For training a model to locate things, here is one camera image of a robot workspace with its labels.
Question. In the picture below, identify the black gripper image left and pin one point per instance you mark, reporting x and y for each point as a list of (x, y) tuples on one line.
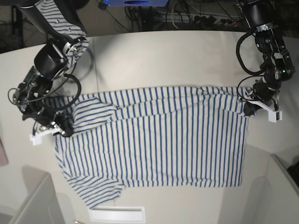
[(48, 118)]

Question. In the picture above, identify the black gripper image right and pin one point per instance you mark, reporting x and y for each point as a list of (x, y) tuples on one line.
[(261, 91)]

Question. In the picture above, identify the blue white striped T-shirt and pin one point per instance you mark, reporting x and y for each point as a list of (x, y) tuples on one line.
[(148, 137)]

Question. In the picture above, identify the pink cloth at edge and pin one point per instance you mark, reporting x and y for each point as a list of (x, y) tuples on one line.
[(3, 156)]

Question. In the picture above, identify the black keyboard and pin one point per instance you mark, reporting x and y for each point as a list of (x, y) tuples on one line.
[(293, 171)]

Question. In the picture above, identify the grey partition panel left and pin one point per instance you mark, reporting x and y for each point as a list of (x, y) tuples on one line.
[(41, 206)]

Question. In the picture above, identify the grey partition panel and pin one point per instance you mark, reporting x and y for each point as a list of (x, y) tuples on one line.
[(41, 206), (284, 203)]

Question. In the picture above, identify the grey partition panel right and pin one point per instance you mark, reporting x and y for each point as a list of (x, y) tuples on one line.
[(284, 203)]

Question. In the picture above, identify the white power strip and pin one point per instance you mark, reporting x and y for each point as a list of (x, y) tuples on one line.
[(180, 17)]

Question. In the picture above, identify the blue box with oval hole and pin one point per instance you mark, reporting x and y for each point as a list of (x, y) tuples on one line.
[(142, 3)]

